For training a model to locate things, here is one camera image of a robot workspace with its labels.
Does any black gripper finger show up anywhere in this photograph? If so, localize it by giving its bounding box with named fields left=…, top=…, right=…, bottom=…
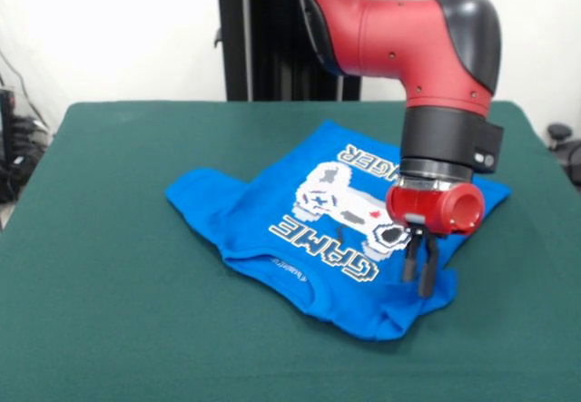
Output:
left=418, top=231, right=440, bottom=299
left=401, top=225, right=423, bottom=284

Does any dark green table cloth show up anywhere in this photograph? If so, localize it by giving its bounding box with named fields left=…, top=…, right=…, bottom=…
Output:
left=0, top=100, right=581, bottom=402

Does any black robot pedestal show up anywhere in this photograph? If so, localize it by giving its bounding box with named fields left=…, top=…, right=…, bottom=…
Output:
left=199, top=0, right=394, bottom=103

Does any black cable clutter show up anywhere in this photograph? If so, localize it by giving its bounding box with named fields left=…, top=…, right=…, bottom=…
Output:
left=0, top=115, right=52, bottom=204

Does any blue shirt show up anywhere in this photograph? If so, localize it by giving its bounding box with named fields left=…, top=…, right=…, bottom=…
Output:
left=163, top=119, right=512, bottom=342

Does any black box with red mark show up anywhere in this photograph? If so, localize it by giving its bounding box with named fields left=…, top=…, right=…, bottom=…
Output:
left=0, top=87, right=18, bottom=167

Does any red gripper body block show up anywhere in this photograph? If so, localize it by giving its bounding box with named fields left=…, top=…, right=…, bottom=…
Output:
left=385, top=182, right=487, bottom=238

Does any grey office chair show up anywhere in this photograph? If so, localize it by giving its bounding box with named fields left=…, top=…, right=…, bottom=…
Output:
left=547, top=123, right=581, bottom=188

